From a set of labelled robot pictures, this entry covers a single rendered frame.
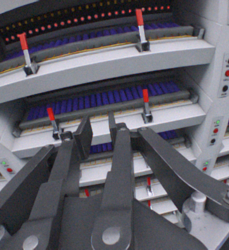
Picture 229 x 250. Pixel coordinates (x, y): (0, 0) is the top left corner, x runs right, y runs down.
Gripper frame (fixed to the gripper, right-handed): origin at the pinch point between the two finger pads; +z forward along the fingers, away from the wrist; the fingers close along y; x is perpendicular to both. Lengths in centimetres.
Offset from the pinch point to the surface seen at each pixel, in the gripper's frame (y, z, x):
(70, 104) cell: -11.4, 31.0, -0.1
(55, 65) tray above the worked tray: -9.1, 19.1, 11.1
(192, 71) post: 29.8, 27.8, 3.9
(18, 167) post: -31.9, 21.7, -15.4
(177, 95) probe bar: 23.0, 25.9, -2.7
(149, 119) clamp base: 12.4, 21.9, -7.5
